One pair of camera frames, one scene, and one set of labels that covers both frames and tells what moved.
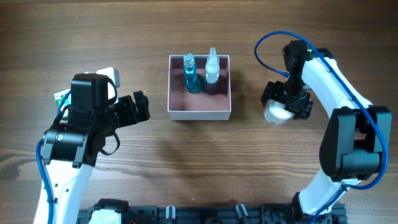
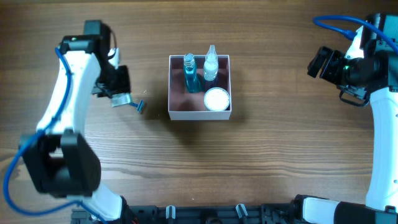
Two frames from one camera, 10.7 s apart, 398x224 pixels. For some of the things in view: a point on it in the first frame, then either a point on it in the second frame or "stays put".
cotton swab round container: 275,112 → 216,99
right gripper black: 288,100 → 329,66
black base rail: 217,214 stays put
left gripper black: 134,109 → 109,86
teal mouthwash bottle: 191,79 stays put
